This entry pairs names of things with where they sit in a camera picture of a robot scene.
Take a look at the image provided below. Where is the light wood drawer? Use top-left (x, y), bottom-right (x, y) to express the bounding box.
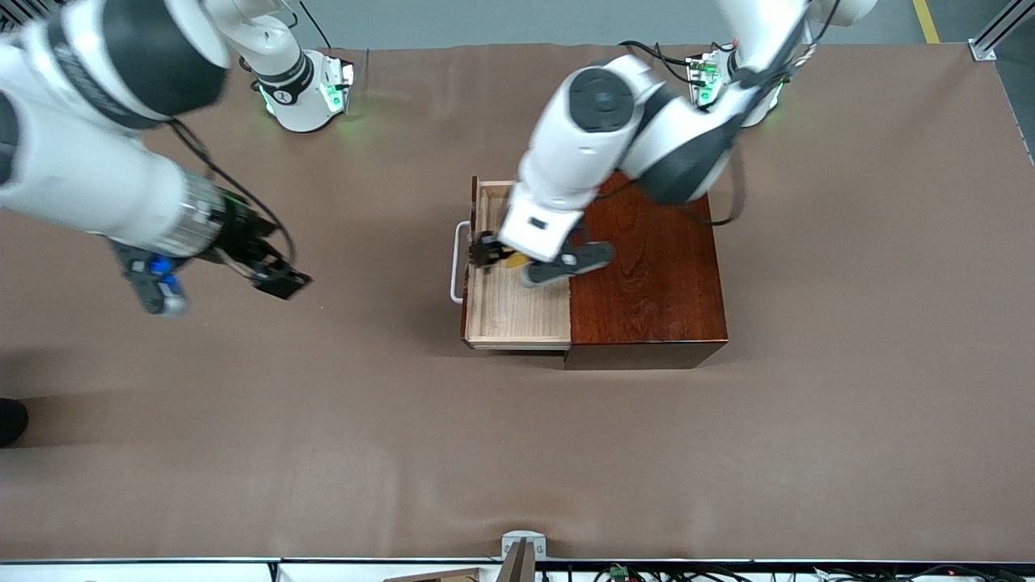
top-left (461, 176), bottom-right (573, 351)

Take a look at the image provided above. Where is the dark brown wooden cabinet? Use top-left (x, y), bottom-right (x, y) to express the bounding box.
top-left (564, 166), bottom-right (729, 371)

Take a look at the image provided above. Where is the table cover sheet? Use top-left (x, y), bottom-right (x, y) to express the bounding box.
top-left (0, 42), bottom-right (1035, 563)

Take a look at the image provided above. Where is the black left arm base cable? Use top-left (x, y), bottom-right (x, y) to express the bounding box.
top-left (619, 40), bottom-right (698, 86)

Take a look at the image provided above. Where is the black arm base cable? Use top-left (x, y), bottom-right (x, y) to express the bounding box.
top-left (619, 40), bottom-right (698, 86)
top-left (279, 0), bottom-right (336, 49)

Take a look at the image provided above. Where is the black right arm base cable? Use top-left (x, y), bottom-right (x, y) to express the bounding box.
top-left (279, 0), bottom-right (336, 49)

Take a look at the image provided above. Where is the grey metal clamp bracket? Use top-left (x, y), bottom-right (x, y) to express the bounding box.
top-left (501, 531), bottom-right (547, 582)

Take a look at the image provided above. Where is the aluminium frame profile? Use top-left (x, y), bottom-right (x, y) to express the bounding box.
top-left (970, 0), bottom-right (1035, 61)

